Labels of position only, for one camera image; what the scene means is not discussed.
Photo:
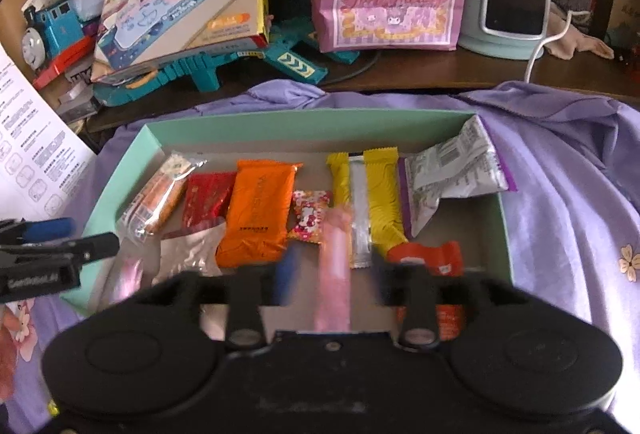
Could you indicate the purple floral blanket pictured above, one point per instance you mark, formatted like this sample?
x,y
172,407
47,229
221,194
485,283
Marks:
x,y
560,174

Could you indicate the pink candy stick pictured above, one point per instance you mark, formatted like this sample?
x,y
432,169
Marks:
x,y
332,264

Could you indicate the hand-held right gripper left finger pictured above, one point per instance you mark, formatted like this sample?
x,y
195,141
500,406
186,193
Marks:
x,y
287,274

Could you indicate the clear biscuit packet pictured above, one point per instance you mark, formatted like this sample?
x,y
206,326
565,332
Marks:
x,y
160,194

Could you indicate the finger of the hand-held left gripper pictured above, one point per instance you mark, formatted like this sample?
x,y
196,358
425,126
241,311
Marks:
x,y
95,246
50,229

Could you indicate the pale pink wrapper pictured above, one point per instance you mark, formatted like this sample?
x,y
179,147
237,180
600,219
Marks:
x,y
127,276

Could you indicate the mint green cardboard box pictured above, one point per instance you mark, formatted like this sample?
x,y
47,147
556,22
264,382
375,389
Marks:
x,y
300,129

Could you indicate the yellow candy packet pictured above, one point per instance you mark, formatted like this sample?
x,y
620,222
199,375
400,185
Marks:
x,y
382,199

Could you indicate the blue toy train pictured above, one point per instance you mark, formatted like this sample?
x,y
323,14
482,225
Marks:
x,y
52,29

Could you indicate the small pink candy packet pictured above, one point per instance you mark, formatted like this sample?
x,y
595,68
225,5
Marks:
x,y
307,216

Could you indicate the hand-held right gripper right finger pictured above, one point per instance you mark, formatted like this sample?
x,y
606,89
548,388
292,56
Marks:
x,y
420,309

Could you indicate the white instruction sheet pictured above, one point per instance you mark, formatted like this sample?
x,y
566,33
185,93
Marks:
x,y
35,149

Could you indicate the dark red snack packet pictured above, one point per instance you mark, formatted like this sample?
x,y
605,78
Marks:
x,y
207,199

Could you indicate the red orange snack packet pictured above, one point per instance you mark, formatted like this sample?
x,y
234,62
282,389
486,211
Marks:
x,y
430,256

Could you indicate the white purple snack packet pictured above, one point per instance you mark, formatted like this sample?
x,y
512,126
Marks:
x,y
450,169

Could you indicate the teal toy track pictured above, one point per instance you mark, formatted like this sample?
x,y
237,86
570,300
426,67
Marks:
x,y
295,59

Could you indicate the beige cloth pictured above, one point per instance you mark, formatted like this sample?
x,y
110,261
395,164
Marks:
x,y
585,46

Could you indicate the silver wrapper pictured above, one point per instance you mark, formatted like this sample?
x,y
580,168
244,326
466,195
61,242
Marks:
x,y
192,251

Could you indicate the brown cardboard box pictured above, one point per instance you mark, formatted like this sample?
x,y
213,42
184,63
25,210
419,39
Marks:
x,y
625,9

